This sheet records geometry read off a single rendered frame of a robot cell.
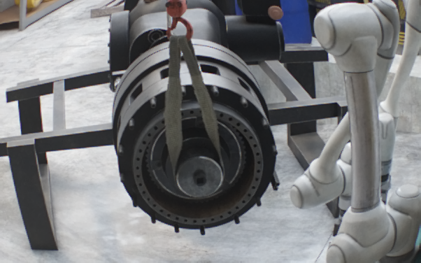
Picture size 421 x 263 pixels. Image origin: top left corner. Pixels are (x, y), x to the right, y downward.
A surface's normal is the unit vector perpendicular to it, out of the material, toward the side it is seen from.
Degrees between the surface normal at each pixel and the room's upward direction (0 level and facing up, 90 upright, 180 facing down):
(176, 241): 0
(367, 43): 86
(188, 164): 90
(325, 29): 84
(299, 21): 90
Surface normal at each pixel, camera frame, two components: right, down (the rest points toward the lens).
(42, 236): 0.18, 0.33
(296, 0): 0.61, 0.25
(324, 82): -0.36, 0.35
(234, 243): -0.06, -0.94
